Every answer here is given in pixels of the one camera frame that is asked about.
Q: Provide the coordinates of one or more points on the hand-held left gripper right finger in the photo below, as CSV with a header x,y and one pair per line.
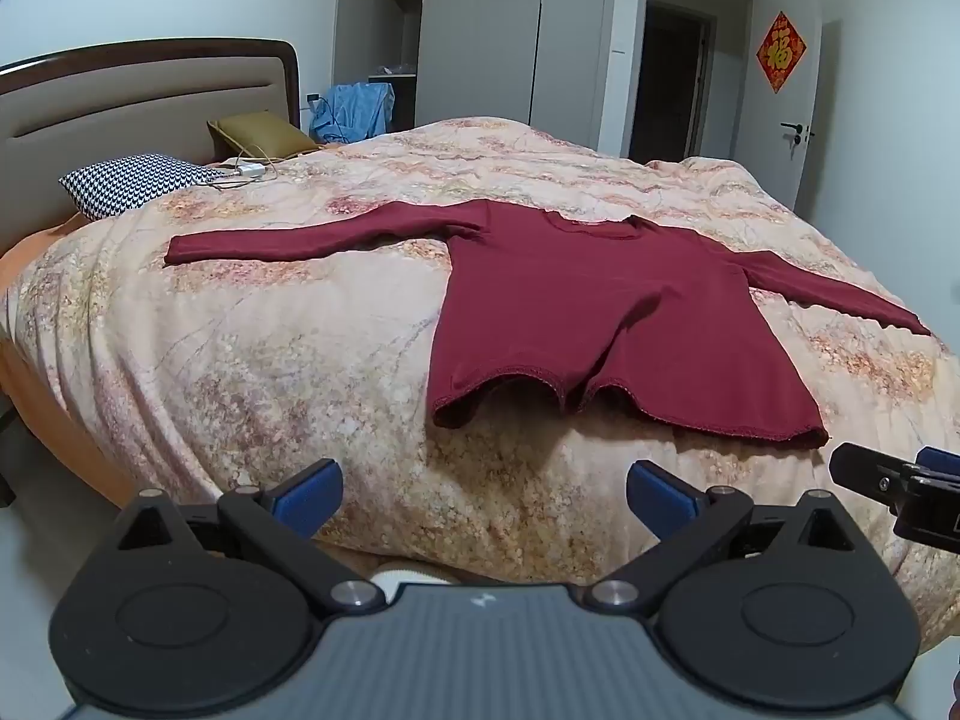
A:
x,y
658,493

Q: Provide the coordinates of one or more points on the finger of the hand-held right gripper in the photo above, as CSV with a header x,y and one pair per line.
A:
x,y
862,469
941,460

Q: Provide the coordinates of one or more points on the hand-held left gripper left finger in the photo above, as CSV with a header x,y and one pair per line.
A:
x,y
311,495

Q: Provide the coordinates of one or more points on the dark red long-sleeve shirt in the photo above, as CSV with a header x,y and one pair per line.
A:
x,y
600,315

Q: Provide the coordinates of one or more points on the blue clothes pile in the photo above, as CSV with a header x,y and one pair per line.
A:
x,y
352,112

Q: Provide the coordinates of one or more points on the floral beige quilt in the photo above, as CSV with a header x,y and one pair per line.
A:
x,y
300,360

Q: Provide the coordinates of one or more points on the orange bed sheet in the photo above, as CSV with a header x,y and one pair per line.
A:
x,y
45,360

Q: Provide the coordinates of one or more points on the houndstooth pillow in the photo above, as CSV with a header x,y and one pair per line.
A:
x,y
131,180

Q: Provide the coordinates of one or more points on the olive green pillow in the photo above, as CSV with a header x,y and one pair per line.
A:
x,y
262,135

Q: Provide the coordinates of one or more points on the white door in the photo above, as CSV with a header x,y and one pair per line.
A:
x,y
780,105

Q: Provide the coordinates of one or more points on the red diamond door decoration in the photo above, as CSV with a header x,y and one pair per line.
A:
x,y
781,51

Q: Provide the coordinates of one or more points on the padded bed headboard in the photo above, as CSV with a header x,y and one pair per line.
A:
x,y
112,105

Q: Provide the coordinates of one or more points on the grey wardrobe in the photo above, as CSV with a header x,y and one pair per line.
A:
x,y
487,37

